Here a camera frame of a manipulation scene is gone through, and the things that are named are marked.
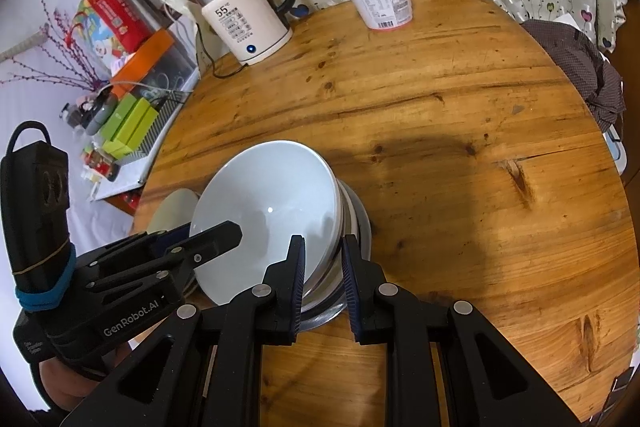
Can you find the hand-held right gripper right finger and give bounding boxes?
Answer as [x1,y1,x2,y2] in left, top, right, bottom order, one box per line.
[341,235,581,427]

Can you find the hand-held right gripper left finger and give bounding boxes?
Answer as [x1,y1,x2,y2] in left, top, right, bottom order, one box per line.
[60,235,307,427]

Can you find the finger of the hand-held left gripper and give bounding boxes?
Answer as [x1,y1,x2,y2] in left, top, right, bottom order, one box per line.
[101,227,192,259]
[81,220,244,294]

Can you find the large grey-green printed plate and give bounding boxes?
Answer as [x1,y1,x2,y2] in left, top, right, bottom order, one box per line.
[147,188,203,236]

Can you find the plain white bowl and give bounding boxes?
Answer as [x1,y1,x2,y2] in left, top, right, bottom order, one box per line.
[190,140,337,306]

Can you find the person's left hand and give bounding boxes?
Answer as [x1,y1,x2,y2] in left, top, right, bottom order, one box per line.
[40,358,103,414]

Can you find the white shelf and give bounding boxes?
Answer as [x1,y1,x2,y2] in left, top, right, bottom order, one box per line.
[91,82,202,204]

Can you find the chevron patterned box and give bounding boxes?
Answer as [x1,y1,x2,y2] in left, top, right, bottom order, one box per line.
[125,91,190,164]

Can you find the lime green box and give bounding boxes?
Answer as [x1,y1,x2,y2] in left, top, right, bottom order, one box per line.
[102,97,167,160]

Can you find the grey pouch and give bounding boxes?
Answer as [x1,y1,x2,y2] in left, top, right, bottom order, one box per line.
[84,99,117,136]

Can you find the clear container with orange lid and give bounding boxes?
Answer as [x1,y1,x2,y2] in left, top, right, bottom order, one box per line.
[110,29,199,102]

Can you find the purple flower twigs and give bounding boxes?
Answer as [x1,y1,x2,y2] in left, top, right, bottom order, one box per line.
[0,1,112,94]

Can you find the red colourful packet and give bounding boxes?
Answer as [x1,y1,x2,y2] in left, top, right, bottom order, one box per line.
[74,0,157,64]

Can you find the white electric kettle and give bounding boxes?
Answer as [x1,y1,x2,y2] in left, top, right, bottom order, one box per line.
[188,0,297,67]

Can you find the dark checkered cloth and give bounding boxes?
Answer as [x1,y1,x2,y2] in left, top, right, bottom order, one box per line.
[520,19,627,134]

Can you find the black kettle power cord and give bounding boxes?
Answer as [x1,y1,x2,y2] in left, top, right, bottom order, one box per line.
[196,21,242,80]

